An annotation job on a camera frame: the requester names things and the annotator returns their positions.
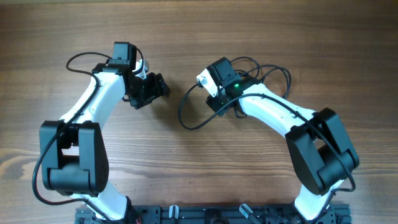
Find black usb cable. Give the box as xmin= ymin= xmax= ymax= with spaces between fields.
xmin=229 ymin=56 xmax=292 ymax=100

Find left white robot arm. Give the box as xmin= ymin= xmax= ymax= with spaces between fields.
xmin=32 ymin=42 xmax=170 ymax=223

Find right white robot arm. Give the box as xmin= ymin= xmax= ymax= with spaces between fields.
xmin=197 ymin=57 xmax=359 ymax=222

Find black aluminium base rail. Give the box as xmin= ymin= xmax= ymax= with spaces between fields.
xmin=74 ymin=204 xmax=352 ymax=224

